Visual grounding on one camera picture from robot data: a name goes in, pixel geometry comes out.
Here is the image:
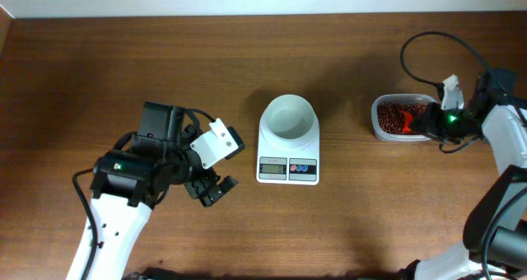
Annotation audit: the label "orange plastic measuring scoop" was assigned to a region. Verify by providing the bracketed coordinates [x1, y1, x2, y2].
[400, 110, 414, 134]

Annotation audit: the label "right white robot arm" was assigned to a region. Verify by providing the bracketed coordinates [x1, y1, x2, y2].
[399, 68, 526, 280]

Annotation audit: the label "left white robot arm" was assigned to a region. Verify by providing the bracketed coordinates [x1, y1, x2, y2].
[68, 101, 245, 279]

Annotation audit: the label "white digital kitchen scale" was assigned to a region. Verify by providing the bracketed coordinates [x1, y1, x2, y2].
[256, 116, 320, 185]

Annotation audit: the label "clear plastic food container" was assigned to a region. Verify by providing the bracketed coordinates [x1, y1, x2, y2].
[371, 94, 436, 142]

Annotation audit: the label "red beans in container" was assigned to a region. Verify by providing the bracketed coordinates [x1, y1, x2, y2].
[377, 103, 427, 135]

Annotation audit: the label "white round bowl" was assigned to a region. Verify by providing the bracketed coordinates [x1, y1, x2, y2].
[261, 95, 316, 140]

